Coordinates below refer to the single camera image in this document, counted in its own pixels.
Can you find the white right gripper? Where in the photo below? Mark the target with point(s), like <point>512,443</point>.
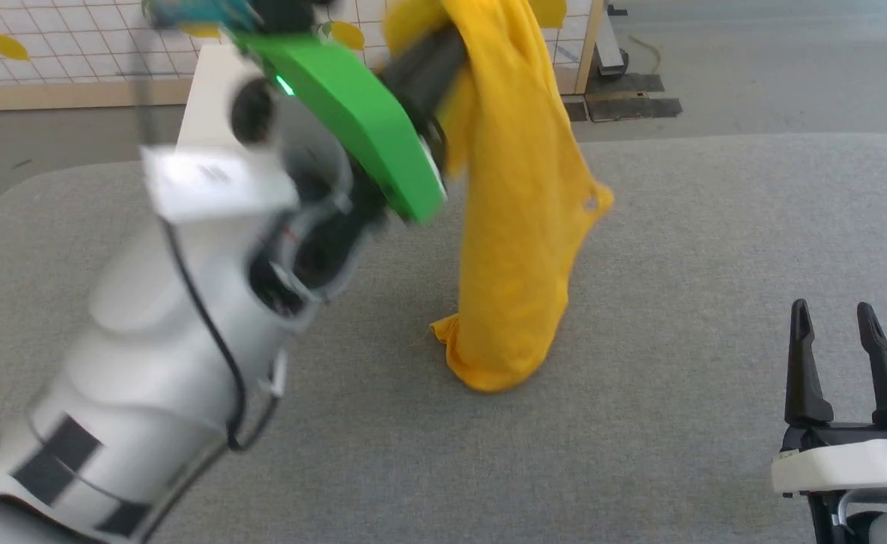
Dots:
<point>844,461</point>

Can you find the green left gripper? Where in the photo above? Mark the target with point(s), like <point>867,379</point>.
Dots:
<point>353,106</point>

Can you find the yellow t-shirt garment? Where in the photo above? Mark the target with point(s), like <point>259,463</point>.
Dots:
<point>511,264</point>

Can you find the yellow lemon decoration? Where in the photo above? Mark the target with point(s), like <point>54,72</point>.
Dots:
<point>555,11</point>
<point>347,35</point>

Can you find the small black floor mat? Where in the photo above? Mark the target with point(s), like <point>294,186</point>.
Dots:
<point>576,111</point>

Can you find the grey metal stand foot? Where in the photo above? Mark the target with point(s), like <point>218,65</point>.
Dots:
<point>610,53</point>

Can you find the medium dark floor mat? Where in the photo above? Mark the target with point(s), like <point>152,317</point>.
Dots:
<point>628,83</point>

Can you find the large dark floor mat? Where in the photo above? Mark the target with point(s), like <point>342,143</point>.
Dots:
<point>632,108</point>

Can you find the white rectangular block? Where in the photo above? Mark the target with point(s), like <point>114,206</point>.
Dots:
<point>209,98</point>

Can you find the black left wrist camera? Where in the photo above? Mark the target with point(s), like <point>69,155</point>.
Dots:
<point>281,11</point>

